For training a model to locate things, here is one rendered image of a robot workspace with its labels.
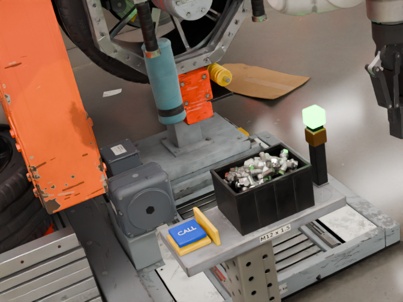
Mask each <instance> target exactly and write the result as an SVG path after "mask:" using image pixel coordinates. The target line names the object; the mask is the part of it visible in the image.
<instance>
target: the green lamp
mask: <svg viewBox="0 0 403 302"><path fill-rule="evenodd" d="M302 113H303V122H304V124H305V125H307V126H309V127H310V128H312V129H314V128H316V127H319V126H321V125H324V124H325V123H326V119H325V111H324V109H322V108H320V107H319V106H317V105H313V106H310V107H308V108H305V109H303V110H302Z"/></svg>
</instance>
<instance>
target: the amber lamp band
mask: <svg viewBox="0 0 403 302"><path fill-rule="evenodd" d="M304 130H305V141H306V142H307V143H309V144H310V145H312V146H313V147H317V146H319V145H321V144H324V143H326V142H327V133H326V128H324V127H323V129H320V130H318V131H315V132H312V131H310V130H309V129H308V128H305V129H304Z"/></svg>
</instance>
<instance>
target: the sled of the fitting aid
mask: <svg viewBox="0 0 403 302"><path fill-rule="evenodd" d="M224 119H225V120H226V121H228V122H229V123H230V124H232V125H233V126H234V127H236V128H237V129H238V130H239V131H241V132H242V133H244V134H245V135H246V136H247V137H249V138H250V140H251V147H252V148H251V149H249V150H246V151H244V152H241V153H238V154H237V155H234V156H231V157H229V158H226V159H223V160H222V161H219V162H216V163H214V164H212V165H209V166H207V167H204V168H201V169H199V170H197V171H194V172H192V173H189V174H186V175H184V176H182V177H179V178H177V179H174V180H171V181H170V185H171V187H172V189H173V192H174V195H175V204H176V206H177V205H179V204H182V203H184V202H186V201H189V200H191V199H193V198H196V197H199V196H201V195H203V194H206V193H208V192H210V191H213V190H214V186H213V181H212V176H211V173H210V170H211V169H213V168H215V167H219V166H220V165H223V164H226V163H228V162H231V161H234V160H236V159H239V158H241V157H244V156H246V155H249V154H252V153H254V152H257V151H259V150H262V149H265V147H264V146H262V145H261V144H260V143H258V142H257V141H255V139H253V138H252V137H250V136H249V134H248V133H247V132H246V131H245V130H244V129H242V128H238V127H237V126H236V125H235V124H233V123H232V122H230V121H229V120H228V119H226V118H224Z"/></svg>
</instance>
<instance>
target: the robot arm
mask: <svg viewBox="0 0 403 302"><path fill-rule="evenodd" d="M267 1H268V2H269V4H270V5H271V6H272V7H273V8H274V9H276V10H277V11H278V12H279V13H281V14H286V15H291V16H303V15H307V14H311V13H318V14H319V13H324V12H327V11H332V10H337V9H341V8H348V7H353V6H355V5H357V4H359V3H361V2H362V1H363V0H267ZM366 16H367V18H368V19H369V20H371V28H372V39H373V40H374V43H375V45H376V49H375V53H374V56H375V59H374V60H373V61H372V63H371V64H366V65H365V70H366V71H367V72H368V74H369V75H370V78H371V82H372V86H373V88H374V92H375V96H376V99H377V103H378V105H379V106H380V107H384V108H386V109H387V115H388V116H387V117H388V121H389V127H390V135H391V136H394V137H396V138H399V139H403V0H366Z"/></svg>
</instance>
